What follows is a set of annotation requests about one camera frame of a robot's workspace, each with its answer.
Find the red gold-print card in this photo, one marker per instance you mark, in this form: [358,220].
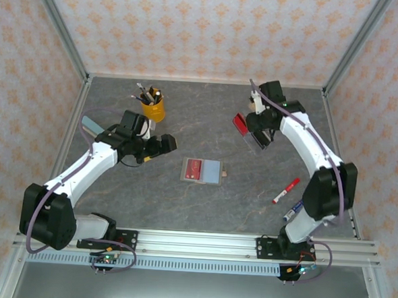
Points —
[194,169]

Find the beige leather card holder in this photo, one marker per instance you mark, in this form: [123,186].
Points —
[212,171]

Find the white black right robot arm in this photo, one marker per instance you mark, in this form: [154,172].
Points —
[307,145]

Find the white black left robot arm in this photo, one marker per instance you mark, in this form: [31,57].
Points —
[93,159]

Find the black card stack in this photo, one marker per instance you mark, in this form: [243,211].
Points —
[262,142]

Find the red magnetic stripe card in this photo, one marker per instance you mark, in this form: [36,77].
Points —
[240,124]

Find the yellow pen cup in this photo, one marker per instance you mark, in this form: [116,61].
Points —
[153,112]

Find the teal eraser block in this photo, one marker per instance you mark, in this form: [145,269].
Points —
[92,125]

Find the black marker pen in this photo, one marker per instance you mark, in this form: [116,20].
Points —
[158,96]

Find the thin black pen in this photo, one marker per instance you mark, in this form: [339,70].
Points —
[151,93]

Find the black pen silver tip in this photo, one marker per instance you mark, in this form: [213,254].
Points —
[141,89]

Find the red marker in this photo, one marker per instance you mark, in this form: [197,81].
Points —
[286,191]

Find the blue marker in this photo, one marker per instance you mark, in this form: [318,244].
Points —
[291,212]

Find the grey metal sheet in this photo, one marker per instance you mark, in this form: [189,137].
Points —
[193,290]

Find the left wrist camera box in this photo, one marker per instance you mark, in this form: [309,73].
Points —
[133,121]

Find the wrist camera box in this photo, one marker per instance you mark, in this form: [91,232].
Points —
[133,121]
[272,90]

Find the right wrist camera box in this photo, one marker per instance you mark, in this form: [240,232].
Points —
[272,90]

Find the aluminium frame bar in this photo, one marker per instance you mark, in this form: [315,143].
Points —
[70,131]
[206,80]
[338,144]

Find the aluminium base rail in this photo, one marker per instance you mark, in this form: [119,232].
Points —
[196,243]

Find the aluminium frame post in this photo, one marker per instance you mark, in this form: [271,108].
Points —
[357,44]
[58,25]

